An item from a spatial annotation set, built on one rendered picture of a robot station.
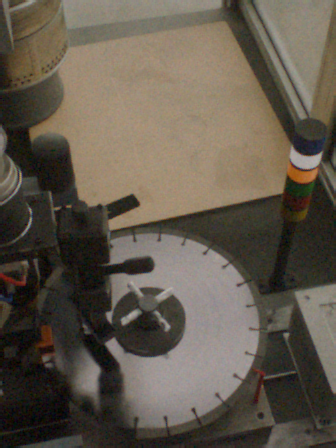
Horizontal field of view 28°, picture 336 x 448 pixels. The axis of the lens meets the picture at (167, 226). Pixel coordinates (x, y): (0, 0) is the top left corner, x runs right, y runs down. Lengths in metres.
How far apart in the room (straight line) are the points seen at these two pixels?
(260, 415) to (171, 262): 0.27
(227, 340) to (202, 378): 0.07
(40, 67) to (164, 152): 0.32
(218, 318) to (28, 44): 0.69
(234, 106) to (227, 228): 0.36
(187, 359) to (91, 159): 0.64
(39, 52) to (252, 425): 0.84
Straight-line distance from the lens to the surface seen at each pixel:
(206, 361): 0.99
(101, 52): 1.77
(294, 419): 1.18
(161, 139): 1.53
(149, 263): 0.75
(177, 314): 1.01
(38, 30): 1.42
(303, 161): 1.01
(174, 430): 0.95
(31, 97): 1.54
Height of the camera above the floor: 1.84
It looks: 53 degrees down
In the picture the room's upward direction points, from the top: 1 degrees counter-clockwise
